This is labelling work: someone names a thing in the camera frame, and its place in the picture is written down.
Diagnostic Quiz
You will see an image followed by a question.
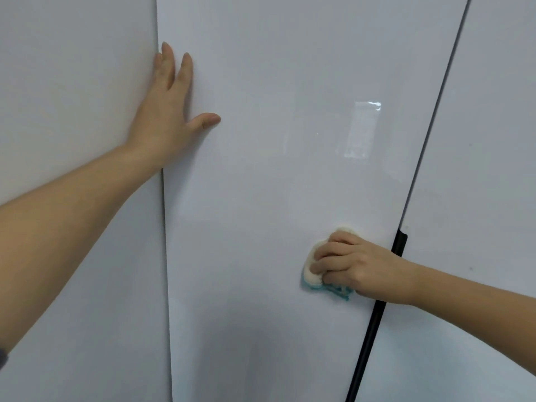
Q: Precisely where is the person's right hand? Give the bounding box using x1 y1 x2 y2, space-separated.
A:
309 231 419 306

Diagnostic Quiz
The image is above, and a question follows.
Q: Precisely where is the person's left hand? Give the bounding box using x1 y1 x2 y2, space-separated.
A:
125 41 222 170

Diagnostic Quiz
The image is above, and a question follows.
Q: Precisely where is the beige cloth with teal edge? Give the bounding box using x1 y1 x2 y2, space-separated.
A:
300 226 362 302

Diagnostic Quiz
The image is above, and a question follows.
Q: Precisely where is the person's left forearm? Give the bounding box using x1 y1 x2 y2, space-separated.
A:
0 142 164 356

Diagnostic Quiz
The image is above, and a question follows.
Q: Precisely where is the person's right forearm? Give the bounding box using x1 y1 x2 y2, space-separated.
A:
410 260 536 338

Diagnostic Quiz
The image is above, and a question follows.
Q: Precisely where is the black cabinet door handle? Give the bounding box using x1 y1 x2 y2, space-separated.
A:
344 229 409 402

